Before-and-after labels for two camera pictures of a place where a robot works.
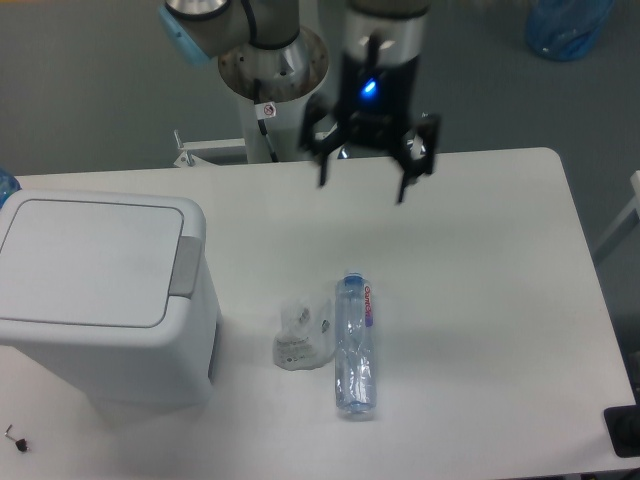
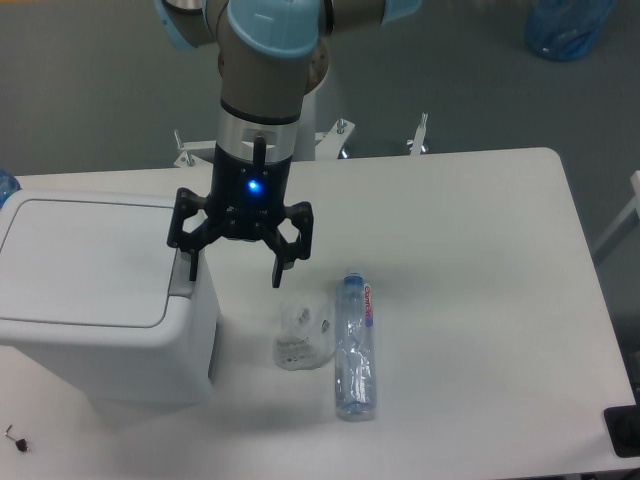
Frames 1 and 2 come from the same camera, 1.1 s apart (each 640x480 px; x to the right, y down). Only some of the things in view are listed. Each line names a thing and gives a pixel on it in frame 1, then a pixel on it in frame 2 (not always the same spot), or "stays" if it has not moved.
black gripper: [376, 102] → [247, 199]
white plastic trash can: [113, 294] stays
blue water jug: [8, 185] stays
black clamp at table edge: [623, 426] stays
